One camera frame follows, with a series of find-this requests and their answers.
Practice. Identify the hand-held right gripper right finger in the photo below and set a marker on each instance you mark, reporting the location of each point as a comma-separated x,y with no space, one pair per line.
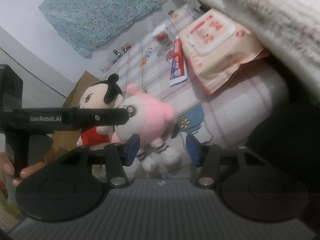
193,150

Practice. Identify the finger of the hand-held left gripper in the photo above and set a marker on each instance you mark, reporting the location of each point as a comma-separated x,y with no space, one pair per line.
100,117

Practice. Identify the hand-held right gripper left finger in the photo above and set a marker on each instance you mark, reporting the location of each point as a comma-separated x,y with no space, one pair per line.
132,147

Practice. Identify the big-head black-haired plush doll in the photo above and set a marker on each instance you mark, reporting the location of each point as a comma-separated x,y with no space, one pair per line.
95,92

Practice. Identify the brown cardboard box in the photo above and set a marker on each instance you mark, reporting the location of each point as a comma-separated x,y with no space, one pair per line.
72,95

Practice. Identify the pink plush toy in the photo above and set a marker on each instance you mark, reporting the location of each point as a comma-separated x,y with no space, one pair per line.
150,115

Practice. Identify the red white toothpaste tube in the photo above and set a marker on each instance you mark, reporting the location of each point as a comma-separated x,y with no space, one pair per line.
177,67

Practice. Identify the person's left hand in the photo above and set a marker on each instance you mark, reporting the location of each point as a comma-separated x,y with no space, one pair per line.
32,170

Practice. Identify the checked printed bedsheet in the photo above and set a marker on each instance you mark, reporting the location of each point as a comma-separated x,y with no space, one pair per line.
155,67

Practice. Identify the beige wet wipes pack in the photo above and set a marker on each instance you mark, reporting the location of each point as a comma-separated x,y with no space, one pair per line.
217,55

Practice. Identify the white red paper cup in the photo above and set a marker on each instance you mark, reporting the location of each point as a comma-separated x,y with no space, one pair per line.
161,33

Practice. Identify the floral teal hanging cloth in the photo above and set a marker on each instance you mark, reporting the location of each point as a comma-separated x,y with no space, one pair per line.
100,12

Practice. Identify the white knit blanket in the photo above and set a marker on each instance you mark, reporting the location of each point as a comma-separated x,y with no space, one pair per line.
275,17

